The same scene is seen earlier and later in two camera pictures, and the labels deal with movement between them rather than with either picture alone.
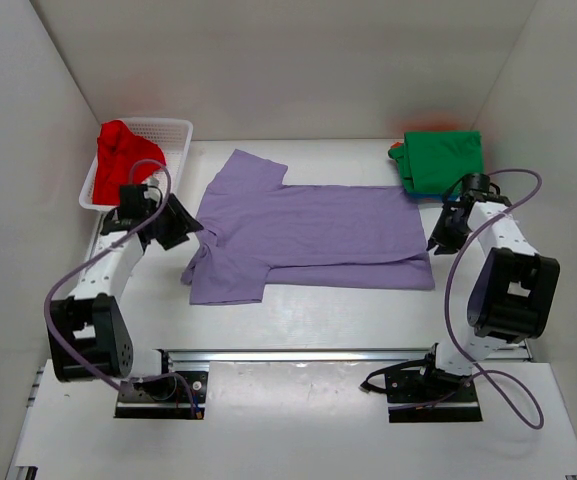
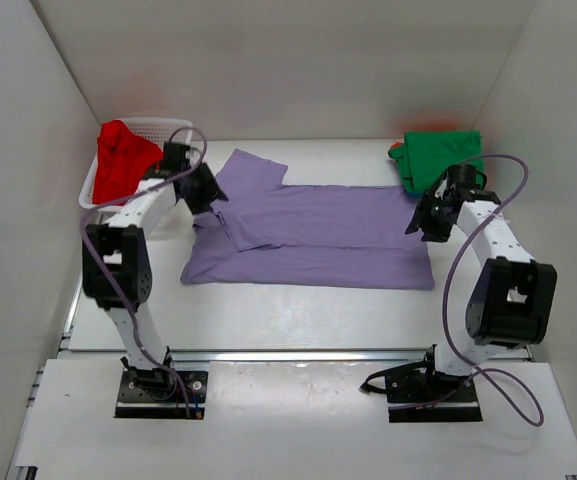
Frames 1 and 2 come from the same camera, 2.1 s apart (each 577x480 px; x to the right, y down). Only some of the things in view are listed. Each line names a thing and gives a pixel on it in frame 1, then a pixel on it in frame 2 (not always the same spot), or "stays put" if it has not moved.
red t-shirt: (123, 158) stays put
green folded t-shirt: (434, 162) stays put
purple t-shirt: (257, 231) stays put
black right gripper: (439, 241) → (430, 232)
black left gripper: (184, 222) → (212, 192)
